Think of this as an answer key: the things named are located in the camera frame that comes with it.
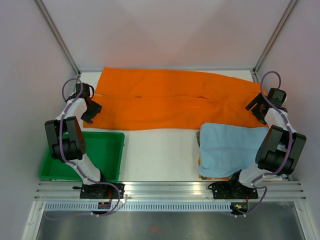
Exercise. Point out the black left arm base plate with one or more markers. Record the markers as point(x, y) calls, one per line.
point(97, 191)

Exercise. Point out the left aluminium frame post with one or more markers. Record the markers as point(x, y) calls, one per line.
point(57, 36)

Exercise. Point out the perforated white cable duct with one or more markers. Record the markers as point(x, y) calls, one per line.
point(139, 206)

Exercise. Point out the orange trousers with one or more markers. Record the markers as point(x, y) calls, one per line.
point(146, 99)

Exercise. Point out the green plastic tray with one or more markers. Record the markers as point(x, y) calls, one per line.
point(104, 149)

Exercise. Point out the right aluminium frame post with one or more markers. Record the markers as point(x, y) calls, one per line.
point(274, 36)

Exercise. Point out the aluminium frame post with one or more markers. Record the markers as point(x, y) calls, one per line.
point(57, 36)
point(274, 36)

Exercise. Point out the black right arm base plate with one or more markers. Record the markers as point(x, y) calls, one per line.
point(223, 190)

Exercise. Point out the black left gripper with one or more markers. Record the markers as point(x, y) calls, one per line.
point(96, 109)

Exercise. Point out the aluminium front rail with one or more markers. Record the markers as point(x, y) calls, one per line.
point(167, 191)

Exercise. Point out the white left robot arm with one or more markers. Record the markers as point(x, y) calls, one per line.
point(66, 141)

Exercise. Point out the light blue folded trousers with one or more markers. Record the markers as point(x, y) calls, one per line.
point(225, 150)

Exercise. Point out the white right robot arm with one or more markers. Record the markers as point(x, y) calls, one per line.
point(282, 146)

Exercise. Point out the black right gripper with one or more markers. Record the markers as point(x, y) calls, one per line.
point(259, 99)

